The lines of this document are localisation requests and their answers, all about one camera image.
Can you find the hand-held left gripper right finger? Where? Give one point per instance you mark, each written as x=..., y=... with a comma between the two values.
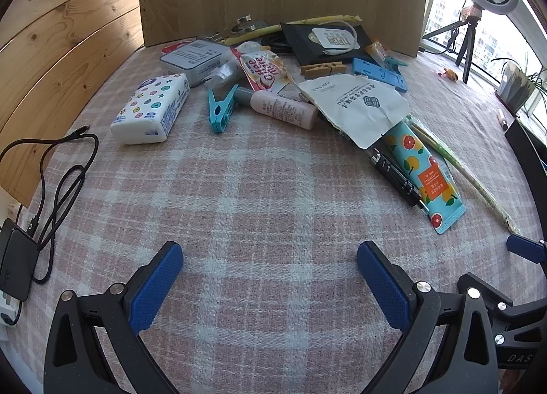
x=382, y=287

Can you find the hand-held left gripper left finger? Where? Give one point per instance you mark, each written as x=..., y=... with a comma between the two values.
x=156, y=287

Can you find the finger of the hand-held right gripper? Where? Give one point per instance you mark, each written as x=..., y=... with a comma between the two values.
x=489, y=291
x=519, y=245

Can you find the black storage box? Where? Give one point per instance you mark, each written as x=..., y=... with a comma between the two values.
x=525, y=142

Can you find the black gel pen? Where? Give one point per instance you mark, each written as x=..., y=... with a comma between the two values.
x=397, y=180

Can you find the teal fruit print tube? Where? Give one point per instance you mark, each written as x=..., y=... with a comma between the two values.
x=421, y=167

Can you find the white dotted tissue pack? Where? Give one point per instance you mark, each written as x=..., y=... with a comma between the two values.
x=149, y=108

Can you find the torn white paper packet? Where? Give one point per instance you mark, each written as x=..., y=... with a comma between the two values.
x=363, y=108

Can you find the blue plastic clothespin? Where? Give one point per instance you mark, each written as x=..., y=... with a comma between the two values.
x=220, y=112

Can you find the pink lotion bottle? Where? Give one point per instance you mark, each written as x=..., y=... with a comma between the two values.
x=282, y=108

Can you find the blue plastic holder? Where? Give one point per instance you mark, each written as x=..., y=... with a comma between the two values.
x=384, y=75

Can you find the wooden clothespin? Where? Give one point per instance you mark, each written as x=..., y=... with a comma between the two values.
x=316, y=70
x=336, y=67

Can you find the pink checked cloth desktop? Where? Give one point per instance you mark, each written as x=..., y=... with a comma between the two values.
x=256, y=189

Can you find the pink lip balm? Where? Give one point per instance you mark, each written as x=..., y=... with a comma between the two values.
x=502, y=118

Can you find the black power adapter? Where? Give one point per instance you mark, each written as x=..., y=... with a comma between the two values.
x=15, y=261

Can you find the white power strip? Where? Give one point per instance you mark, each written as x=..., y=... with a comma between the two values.
x=8, y=306

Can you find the potted green plant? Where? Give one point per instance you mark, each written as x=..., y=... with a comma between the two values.
x=515, y=86

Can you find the small orange toy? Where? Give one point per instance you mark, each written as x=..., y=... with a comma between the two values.
x=448, y=74

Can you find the teal plastic clip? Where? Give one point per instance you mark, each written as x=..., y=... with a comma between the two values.
x=395, y=63

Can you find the crumpled clear plastic wrapper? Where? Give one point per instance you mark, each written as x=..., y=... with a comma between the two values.
x=222, y=73

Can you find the grey tin box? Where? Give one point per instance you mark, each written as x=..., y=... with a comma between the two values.
x=192, y=58

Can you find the orange sauce sachet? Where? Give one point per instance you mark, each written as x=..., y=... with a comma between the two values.
x=378, y=52

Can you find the red edged white sachet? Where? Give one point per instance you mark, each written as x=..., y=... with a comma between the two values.
x=167, y=49

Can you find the red white creamer sachet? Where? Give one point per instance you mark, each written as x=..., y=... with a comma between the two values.
x=260, y=69

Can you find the wooden plank panel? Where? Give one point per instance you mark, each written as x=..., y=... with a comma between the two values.
x=55, y=56

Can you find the metal clip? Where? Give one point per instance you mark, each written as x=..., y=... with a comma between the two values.
x=216, y=36
x=248, y=26

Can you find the black wipes pouch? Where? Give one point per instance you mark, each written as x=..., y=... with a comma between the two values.
x=303, y=41

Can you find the long yellow paper wrapper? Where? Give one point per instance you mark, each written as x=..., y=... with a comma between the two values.
x=299, y=23

